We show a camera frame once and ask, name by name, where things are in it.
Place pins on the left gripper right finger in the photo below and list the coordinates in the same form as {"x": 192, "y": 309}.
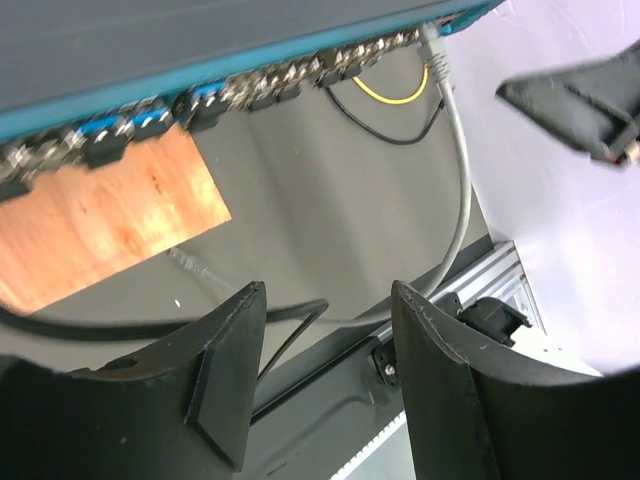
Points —
{"x": 477, "y": 409}

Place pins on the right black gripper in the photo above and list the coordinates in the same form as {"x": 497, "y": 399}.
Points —
{"x": 591, "y": 107}

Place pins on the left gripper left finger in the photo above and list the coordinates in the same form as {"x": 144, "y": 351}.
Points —
{"x": 179, "y": 408}

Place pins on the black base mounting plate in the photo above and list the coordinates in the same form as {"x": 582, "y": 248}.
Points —
{"x": 309, "y": 428}

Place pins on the wooden board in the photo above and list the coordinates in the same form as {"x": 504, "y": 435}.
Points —
{"x": 80, "y": 226}

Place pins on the grey slotted cable duct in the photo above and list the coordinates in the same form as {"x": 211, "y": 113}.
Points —
{"x": 370, "y": 448}

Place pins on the dark grey network switch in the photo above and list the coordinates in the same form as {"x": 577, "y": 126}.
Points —
{"x": 83, "y": 80}

